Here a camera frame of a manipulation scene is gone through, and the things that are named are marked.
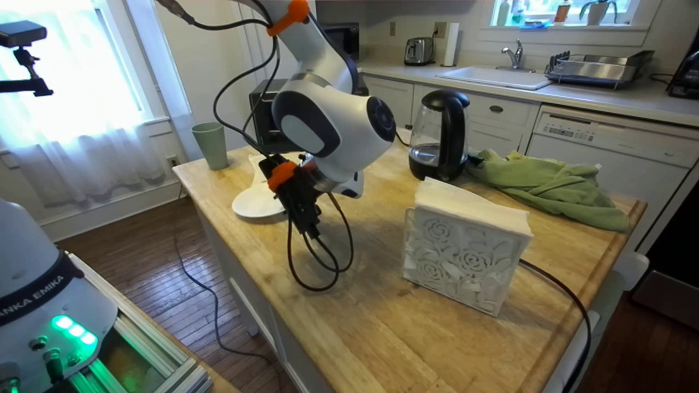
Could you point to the silver dish rack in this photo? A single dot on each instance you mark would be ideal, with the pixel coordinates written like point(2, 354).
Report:
point(597, 67)

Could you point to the white sheer curtain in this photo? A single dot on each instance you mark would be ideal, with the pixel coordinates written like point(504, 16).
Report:
point(79, 145)

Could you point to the green dish towel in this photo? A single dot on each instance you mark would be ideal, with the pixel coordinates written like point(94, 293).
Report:
point(552, 188)

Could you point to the black stove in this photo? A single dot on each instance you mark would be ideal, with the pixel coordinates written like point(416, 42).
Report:
point(674, 254)

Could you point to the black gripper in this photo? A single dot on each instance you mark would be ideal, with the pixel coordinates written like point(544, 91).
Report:
point(299, 198)

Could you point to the white robot base green lights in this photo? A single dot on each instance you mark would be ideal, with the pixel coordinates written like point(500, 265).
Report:
point(44, 306)

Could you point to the black camera on stand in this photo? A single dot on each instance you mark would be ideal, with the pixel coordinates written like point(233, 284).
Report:
point(22, 51)

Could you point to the pale green cup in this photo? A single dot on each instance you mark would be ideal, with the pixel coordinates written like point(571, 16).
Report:
point(212, 145)

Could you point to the black microwave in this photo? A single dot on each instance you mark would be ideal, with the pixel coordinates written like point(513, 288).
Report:
point(342, 39)

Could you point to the white kitchen cabinets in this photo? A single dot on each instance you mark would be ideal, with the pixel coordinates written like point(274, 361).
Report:
point(493, 116)

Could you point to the black coffee maker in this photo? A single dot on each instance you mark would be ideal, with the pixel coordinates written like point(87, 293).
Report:
point(686, 67)

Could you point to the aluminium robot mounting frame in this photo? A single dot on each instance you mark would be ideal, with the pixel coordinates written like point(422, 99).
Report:
point(144, 350)

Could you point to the white dishwasher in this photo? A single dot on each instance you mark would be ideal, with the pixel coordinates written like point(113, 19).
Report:
point(618, 145)

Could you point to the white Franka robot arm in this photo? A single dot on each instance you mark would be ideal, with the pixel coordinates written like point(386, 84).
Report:
point(327, 116)

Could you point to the silver toaster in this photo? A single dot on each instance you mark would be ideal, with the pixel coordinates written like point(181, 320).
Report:
point(418, 51)

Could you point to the white paper towel roll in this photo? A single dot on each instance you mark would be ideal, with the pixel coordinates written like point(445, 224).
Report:
point(450, 44)

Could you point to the white napkin stack in holder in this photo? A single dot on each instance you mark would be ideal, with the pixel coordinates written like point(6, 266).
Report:
point(471, 204)

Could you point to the white ornate napkin holder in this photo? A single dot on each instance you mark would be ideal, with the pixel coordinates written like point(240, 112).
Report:
point(454, 258)

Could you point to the white kitchen sink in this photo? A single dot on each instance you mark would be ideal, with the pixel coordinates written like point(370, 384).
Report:
point(493, 76)

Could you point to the black glass electric kettle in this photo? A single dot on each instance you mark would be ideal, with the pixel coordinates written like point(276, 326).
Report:
point(440, 138)

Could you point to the white round plate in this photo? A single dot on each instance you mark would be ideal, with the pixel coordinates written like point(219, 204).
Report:
point(254, 204)

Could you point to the chrome sink faucet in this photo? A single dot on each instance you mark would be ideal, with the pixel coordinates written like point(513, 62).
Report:
point(516, 55)

